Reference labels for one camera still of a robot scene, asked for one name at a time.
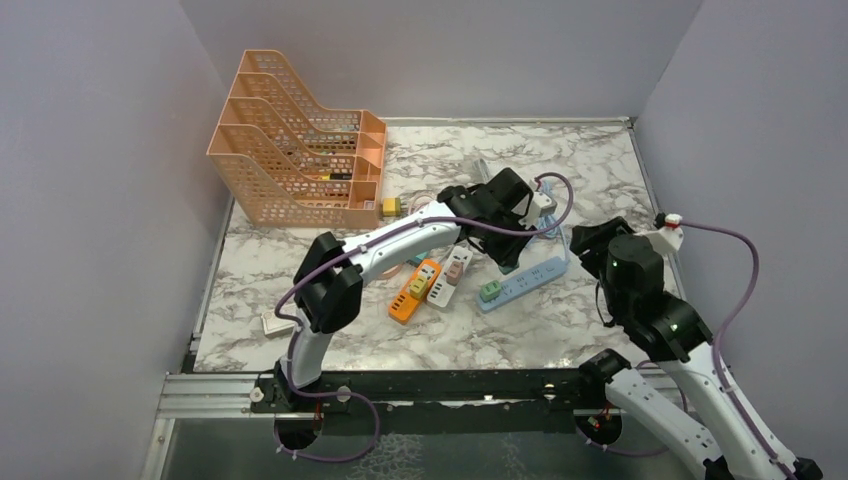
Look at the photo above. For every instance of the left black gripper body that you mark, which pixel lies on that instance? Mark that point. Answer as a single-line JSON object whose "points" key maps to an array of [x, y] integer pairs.
{"points": [[500, 245]]}

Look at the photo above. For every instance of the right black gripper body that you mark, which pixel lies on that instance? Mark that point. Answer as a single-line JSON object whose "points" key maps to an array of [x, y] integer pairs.
{"points": [[593, 252]]}

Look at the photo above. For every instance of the yellow cube plug adapter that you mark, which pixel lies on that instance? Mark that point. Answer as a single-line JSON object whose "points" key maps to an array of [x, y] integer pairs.
{"points": [[418, 287]]}

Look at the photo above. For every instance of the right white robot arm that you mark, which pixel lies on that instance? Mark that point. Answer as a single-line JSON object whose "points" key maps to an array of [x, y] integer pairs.
{"points": [[726, 438]]}

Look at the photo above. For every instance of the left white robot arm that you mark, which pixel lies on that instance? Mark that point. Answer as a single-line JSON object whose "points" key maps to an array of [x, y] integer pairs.
{"points": [[327, 289]]}

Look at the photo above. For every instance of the blue power strip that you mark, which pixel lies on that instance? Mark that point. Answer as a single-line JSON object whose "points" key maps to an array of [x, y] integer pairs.
{"points": [[526, 281]]}

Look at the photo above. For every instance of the white power strip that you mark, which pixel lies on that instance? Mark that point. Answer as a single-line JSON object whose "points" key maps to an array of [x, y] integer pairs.
{"points": [[446, 283]]}

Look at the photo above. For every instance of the yellow adapter near organizer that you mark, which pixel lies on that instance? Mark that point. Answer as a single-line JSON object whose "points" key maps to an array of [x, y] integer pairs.
{"points": [[392, 207]]}

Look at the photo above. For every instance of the orange power strip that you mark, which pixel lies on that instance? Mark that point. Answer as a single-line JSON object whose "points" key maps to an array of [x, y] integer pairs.
{"points": [[403, 307]]}

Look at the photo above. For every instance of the orange mesh file organizer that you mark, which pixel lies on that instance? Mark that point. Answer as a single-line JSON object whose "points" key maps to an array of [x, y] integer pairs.
{"points": [[290, 161]]}

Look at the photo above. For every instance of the white red labelled box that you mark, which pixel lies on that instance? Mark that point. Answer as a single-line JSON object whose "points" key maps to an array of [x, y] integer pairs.
{"points": [[274, 327]]}

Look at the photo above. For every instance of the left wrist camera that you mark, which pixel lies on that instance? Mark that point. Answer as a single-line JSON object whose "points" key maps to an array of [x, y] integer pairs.
{"points": [[539, 205]]}

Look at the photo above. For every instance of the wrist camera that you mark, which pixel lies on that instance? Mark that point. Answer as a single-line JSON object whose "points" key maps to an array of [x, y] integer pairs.
{"points": [[539, 205], [667, 236]]}

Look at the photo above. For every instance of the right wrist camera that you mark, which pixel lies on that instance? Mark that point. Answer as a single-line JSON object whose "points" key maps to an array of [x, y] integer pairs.
{"points": [[667, 236]]}

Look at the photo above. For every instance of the black mounting rail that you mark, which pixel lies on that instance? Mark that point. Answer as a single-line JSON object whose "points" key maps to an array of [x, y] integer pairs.
{"points": [[430, 402]]}

